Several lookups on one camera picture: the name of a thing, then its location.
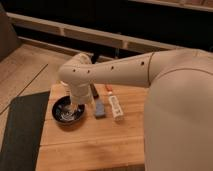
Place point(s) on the black ceramic bowl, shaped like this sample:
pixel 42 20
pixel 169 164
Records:
pixel 63 114

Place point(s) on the dark grey floor mat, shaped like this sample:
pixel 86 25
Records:
pixel 23 131

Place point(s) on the wooden shelf rail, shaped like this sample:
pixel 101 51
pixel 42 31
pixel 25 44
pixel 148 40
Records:
pixel 89 35

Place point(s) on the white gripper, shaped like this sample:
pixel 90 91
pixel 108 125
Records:
pixel 80 95

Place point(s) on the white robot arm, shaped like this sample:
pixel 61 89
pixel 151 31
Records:
pixel 178 111

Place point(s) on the blue sponge block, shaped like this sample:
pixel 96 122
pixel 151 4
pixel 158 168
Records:
pixel 99 109

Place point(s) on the black remote control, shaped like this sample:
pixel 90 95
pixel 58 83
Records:
pixel 94 91

